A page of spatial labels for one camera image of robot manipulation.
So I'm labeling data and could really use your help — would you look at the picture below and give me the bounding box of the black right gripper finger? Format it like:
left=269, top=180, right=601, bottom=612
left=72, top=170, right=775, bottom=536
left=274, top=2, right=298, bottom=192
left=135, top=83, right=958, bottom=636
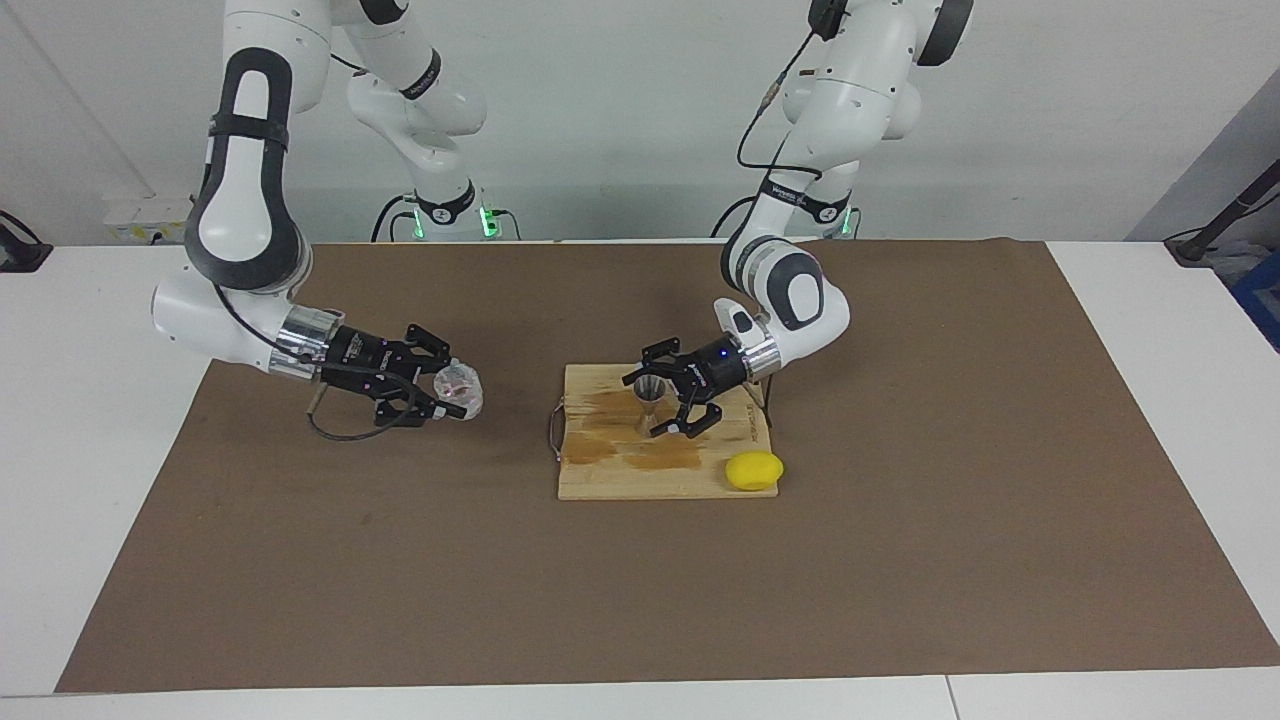
left=400, top=323, right=453, bottom=369
left=375, top=385, right=466, bottom=429

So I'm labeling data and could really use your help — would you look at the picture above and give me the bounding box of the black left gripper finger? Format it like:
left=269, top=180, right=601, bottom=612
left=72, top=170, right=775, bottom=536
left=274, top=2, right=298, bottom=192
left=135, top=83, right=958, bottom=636
left=622, top=338, right=691, bottom=388
left=650, top=400, right=723, bottom=441

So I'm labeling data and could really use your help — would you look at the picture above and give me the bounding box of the steel double jigger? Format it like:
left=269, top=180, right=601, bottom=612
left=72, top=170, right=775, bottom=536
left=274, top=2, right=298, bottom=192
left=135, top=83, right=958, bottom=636
left=636, top=376, right=667, bottom=437

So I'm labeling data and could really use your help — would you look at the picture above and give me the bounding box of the clear glass cup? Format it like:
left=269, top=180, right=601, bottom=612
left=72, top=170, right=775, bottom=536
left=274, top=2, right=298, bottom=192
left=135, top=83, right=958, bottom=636
left=432, top=362, right=484, bottom=421

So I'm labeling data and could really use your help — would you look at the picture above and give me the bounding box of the yellow lemon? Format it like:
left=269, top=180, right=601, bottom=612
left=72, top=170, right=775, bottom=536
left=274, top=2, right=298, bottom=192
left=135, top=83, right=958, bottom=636
left=724, top=450, right=786, bottom=493

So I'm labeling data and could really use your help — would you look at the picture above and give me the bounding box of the wooden cutting board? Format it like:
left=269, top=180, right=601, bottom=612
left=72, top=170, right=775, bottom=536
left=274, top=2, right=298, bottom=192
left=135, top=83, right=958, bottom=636
left=548, top=362, right=780, bottom=501

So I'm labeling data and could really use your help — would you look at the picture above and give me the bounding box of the brown table mat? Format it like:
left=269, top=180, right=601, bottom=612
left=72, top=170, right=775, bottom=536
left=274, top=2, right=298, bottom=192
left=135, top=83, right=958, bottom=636
left=55, top=238, right=1280, bottom=694

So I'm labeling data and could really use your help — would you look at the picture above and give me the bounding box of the black table clamp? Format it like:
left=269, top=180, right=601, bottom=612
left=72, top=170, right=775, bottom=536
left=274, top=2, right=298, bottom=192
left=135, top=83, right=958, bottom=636
left=0, top=210, right=53, bottom=273

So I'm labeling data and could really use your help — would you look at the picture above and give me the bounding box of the black stand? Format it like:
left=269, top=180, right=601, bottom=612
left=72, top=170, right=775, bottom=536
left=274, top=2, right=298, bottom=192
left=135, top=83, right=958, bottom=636
left=1165, top=160, right=1280, bottom=266

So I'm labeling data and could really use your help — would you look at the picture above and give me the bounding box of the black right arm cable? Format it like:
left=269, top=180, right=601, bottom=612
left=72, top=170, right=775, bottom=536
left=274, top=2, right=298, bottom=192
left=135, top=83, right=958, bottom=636
left=210, top=285, right=416, bottom=442

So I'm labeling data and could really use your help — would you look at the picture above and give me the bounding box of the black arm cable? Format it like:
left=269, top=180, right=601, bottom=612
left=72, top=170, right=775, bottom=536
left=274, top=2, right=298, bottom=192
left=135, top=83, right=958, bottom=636
left=738, top=30, right=831, bottom=431
left=210, top=285, right=416, bottom=442

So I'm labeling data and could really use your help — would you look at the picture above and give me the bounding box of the black base cable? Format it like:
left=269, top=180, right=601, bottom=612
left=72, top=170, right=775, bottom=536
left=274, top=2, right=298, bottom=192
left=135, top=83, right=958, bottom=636
left=370, top=193, right=421, bottom=243
left=710, top=195, right=761, bottom=239

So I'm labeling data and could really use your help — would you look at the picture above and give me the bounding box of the white wall socket box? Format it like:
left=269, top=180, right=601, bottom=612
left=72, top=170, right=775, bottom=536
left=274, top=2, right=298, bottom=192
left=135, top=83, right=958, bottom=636
left=103, top=195, right=201, bottom=244

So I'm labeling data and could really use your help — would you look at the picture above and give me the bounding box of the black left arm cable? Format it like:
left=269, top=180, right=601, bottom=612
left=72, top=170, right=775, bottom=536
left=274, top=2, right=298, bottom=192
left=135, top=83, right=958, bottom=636
left=738, top=30, right=831, bottom=431

